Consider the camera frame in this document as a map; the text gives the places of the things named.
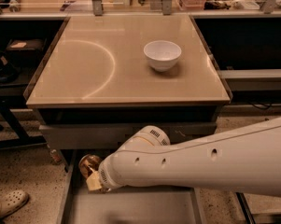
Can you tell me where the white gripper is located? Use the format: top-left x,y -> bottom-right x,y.
86,159 -> 121,191

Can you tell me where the orange soda can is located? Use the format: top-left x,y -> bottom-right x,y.
78,154 -> 102,178

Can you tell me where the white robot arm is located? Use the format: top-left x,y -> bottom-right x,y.
86,118 -> 281,197

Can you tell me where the open middle drawer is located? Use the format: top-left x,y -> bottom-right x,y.
56,150 -> 207,224

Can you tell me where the closed top drawer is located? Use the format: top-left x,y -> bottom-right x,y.
39,122 -> 217,149

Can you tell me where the grey drawer cabinet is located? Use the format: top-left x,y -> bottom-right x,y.
22,13 -> 233,173

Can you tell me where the white perforated clog shoe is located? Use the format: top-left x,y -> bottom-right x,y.
0,189 -> 29,219

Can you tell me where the white ceramic bowl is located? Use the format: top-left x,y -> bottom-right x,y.
143,40 -> 182,72

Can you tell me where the black bag on shelf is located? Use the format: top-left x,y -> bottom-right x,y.
0,50 -> 20,83

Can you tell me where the black box on shelf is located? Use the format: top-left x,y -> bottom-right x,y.
6,38 -> 47,67

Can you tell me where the black metal floor rail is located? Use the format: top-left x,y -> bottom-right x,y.
236,193 -> 281,224

